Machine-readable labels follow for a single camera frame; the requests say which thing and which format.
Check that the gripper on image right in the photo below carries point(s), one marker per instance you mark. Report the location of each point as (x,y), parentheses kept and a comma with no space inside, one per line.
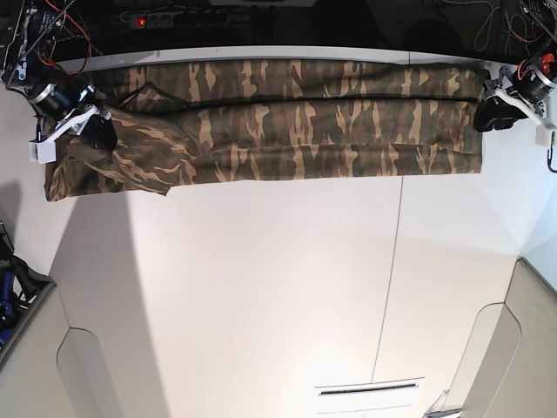
(518,94)

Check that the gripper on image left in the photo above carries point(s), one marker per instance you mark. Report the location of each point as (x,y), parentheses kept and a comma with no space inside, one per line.
(61,102)

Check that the camouflage T-shirt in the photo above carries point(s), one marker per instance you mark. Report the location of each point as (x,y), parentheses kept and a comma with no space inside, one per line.
(223,121)

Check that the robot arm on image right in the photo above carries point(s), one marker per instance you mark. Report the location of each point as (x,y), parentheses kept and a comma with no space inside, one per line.
(542,14)

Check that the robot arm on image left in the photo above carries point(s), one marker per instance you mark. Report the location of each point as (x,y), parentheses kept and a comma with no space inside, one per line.
(27,51)

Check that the black power strip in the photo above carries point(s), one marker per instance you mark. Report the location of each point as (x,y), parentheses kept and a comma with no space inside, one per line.
(174,19)

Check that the blue items in bin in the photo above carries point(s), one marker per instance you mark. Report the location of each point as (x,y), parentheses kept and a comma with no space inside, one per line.
(8,311)

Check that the grey side cabinet right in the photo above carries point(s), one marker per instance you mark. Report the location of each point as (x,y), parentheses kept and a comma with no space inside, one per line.
(517,376)

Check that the white camera box image right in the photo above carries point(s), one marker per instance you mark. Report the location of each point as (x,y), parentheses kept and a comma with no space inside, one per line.
(544,136)

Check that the white camera box image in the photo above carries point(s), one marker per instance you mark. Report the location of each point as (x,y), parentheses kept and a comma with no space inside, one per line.
(43,152)
(544,136)

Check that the white camera box image left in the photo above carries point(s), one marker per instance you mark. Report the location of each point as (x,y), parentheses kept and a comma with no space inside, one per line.
(43,152)

